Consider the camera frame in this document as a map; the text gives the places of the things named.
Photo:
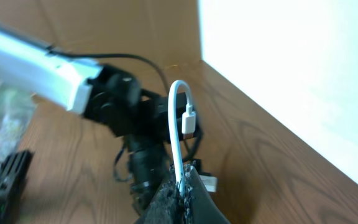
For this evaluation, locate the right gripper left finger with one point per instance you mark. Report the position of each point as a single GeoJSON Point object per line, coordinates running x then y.
{"type": "Point", "coordinates": [165, 207]}

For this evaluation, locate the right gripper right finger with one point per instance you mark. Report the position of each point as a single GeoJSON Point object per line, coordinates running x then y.
{"type": "Point", "coordinates": [199, 206]}

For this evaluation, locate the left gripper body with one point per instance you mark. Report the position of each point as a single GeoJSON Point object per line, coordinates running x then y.
{"type": "Point", "coordinates": [144, 120]}

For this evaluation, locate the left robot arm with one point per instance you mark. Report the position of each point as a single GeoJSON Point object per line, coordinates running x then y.
{"type": "Point", "coordinates": [28, 67]}

